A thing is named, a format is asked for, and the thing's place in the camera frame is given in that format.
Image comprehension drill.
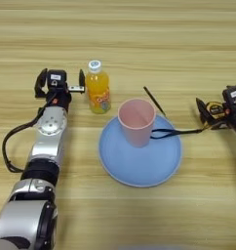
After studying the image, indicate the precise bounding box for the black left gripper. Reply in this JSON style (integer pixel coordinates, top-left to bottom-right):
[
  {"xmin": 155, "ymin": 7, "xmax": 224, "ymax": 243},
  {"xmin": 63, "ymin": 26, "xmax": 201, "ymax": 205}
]
[{"xmin": 33, "ymin": 67, "xmax": 87, "ymax": 114}]

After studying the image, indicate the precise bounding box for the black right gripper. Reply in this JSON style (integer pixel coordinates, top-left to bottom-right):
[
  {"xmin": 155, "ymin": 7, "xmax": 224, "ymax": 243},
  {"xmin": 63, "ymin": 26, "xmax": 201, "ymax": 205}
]
[{"xmin": 195, "ymin": 97, "xmax": 236, "ymax": 138}]

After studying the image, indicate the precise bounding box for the yellow black tape measure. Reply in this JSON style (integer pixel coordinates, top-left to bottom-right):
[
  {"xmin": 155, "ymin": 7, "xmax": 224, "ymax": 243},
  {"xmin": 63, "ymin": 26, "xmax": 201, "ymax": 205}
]
[{"xmin": 150, "ymin": 100, "xmax": 229, "ymax": 141}]

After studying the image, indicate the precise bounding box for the orange juice bottle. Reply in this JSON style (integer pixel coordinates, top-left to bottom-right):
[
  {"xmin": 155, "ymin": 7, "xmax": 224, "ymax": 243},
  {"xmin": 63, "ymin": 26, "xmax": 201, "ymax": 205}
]
[{"xmin": 85, "ymin": 59, "xmax": 112, "ymax": 115}]

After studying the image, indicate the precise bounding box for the pink plastic cup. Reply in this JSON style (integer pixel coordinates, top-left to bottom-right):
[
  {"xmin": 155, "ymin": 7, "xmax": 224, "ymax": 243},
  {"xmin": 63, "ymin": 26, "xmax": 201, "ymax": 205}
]
[{"xmin": 117, "ymin": 98, "xmax": 157, "ymax": 148}]

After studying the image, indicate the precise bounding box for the left gripper labelled black box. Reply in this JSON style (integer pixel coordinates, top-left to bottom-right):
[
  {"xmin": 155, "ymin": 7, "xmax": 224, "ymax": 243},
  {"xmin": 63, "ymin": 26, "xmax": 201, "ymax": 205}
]
[{"xmin": 46, "ymin": 68, "xmax": 68, "ymax": 89}]

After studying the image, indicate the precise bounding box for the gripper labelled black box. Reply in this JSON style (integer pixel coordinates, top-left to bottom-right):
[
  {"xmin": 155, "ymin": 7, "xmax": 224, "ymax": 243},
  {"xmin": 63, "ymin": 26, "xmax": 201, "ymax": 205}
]
[
  {"xmin": 46, "ymin": 68, "xmax": 68, "ymax": 89},
  {"xmin": 221, "ymin": 84, "xmax": 236, "ymax": 106}
]

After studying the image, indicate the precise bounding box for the right gripper labelled black box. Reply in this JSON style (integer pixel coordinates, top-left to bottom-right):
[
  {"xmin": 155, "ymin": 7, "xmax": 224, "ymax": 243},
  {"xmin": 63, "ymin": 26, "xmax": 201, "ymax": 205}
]
[{"xmin": 221, "ymin": 84, "xmax": 236, "ymax": 106}]

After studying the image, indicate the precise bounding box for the black pen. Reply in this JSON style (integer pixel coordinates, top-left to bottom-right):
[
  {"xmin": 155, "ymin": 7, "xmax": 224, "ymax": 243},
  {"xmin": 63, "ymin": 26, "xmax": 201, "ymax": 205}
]
[{"xmin": 142, "ymin": 85, "xmax": 168, "ymax": 117}]

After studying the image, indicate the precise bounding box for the blue round plate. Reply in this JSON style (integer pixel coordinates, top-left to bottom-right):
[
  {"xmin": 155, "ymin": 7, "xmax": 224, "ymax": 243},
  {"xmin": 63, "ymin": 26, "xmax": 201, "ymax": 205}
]
[{"xmin": 98, "ymin": 113, "xmax": 183, "ymax": 188}]

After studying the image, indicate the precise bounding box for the grey robot torso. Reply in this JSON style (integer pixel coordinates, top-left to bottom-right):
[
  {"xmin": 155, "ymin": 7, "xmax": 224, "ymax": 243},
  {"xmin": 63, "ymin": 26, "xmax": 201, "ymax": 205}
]
[{"xmin": 121, "ymin": 244, "xmax": 192, "ymax": 250}]

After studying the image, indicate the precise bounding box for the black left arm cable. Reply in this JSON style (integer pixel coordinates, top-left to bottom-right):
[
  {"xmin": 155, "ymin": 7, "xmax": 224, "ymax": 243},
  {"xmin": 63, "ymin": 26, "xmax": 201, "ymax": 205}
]
[{"xmin": 1, "ymin": 96, "xmax": 58, "ymax": 174}]

